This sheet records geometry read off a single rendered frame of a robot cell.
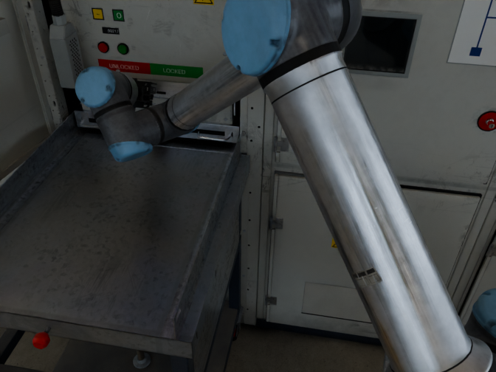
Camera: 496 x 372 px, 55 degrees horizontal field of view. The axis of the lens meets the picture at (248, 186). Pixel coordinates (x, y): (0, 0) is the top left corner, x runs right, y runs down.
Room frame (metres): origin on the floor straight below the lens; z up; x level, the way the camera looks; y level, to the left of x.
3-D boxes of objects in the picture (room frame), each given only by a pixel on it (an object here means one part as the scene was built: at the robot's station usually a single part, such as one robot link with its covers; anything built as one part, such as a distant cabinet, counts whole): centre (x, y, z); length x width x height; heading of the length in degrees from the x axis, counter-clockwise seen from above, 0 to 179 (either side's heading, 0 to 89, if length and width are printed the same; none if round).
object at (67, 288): (0.94, 0.36, 0.82); 0.68 x 0.62 x 0.06; 171
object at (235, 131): (1.33, 0.29, 0.89); 0.54 x 0.05 x 0.06; 81
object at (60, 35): (1.28, 0.51, 1.14); 0.08 x 0.05 x 0.17; 171
